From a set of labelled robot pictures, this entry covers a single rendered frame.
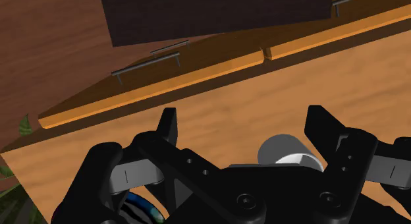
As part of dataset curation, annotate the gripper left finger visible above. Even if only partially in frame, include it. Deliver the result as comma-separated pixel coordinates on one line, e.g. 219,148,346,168
50,107,267,224

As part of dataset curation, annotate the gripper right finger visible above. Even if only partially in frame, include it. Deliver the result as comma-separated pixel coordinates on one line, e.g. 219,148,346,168
304,104,411,224

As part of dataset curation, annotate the blue striped round object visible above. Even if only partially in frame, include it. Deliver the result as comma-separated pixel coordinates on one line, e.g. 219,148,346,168
120,192,167,224

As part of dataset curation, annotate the white cylinder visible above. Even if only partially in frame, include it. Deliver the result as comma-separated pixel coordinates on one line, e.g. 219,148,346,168
257,134,324,172

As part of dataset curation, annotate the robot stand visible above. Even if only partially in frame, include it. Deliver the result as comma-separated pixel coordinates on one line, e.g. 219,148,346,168
98,0,333,48

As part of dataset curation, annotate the green houseplant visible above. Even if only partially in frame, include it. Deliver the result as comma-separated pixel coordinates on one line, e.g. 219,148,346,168
0,113,49,224

